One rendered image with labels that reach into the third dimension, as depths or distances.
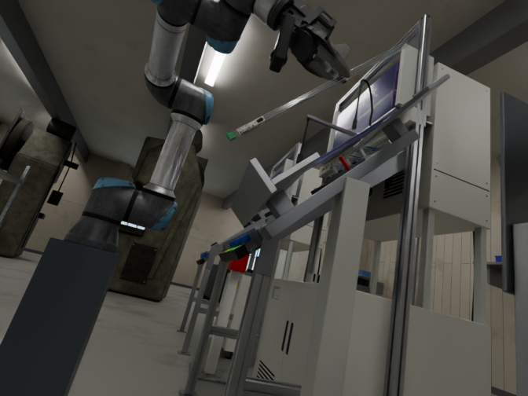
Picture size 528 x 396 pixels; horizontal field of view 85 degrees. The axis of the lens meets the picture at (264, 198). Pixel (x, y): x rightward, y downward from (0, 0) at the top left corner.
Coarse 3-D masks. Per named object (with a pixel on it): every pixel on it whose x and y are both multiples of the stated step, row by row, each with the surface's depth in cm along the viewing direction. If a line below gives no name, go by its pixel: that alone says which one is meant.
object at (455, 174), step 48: (432, 96) 129; (480, 96) 136; (432, 144) 120; (480, 144) 128; (384, 192) 141; (432, 192) 114; (480, 192) 122; (384, 240) 176; (432, 240) 110; (480, 240) 117; (480, 288) 111
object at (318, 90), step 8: (392, 48) 66; (400, 48) 67; (384, 56) 65; (368, 64) 64; (352, 72) 62; (336, 80) 61; (344, 80) 63; (320, 88) 59; (328, 88) 61; (304, 96) 58; (312, 96) 59; (288, 104) 57; (296, 104) 58; (272, 112) 56; (280, 112) 56; (232, 136) 53
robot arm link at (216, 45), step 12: (204, 0) 64; (216, 0) 65; (204, 12) 64; (216, 12) 65; (228, 12) 64; (240, 12) 64; (204, 24) 66; (216, 24) 66; (228, 24) 66; (240, 24) 67; (216, 36) 68; (228, 36) 68; (216, 48) 70; (228, 48) 71
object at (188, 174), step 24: (144, 144) 476; (192, 144) 501; (144, 168) 464; (192, 168) 482; (192, 192) 470; (192, 216) 477; (120, 240) 430; (144, 240) 438; (168, 240) 443; (120, 264) 423; (144, 264) 428; (168, 264) 437; (120, 288) 415; (144, 288) 422; (168, 288) 484
